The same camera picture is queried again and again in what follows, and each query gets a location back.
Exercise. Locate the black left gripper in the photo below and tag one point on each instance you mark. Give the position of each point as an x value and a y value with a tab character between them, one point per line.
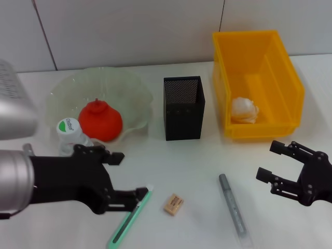
67	179

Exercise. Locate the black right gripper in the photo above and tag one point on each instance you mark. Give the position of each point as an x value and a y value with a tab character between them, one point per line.
317	179

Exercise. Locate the mint green utility knife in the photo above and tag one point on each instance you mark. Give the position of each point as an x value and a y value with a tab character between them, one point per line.
124	225

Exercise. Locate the orange toy fruit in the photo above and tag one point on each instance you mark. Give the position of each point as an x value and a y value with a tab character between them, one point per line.
102	124

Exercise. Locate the clear green-label water bottle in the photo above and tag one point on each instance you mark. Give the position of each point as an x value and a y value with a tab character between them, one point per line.
68	128

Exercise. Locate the white paper ball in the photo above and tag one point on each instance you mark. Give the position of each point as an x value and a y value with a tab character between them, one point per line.
243	110

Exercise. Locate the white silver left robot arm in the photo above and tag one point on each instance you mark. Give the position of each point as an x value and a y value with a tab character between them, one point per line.
14	179

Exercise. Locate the beige eraser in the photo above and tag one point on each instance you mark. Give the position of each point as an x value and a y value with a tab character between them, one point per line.
174	204

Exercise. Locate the grey marker pen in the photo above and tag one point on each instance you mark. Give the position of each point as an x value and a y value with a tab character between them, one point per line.
233	207

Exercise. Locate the black mesh pen holder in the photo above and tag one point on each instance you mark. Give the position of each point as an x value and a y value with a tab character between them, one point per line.
184	122

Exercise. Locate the pale green wavy glass plate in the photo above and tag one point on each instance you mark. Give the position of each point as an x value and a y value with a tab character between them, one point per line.
109	85

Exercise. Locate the yellow plastic bin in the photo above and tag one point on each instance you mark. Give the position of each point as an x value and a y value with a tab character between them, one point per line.
259	64

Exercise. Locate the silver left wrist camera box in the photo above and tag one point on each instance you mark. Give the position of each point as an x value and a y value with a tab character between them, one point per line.
15	114

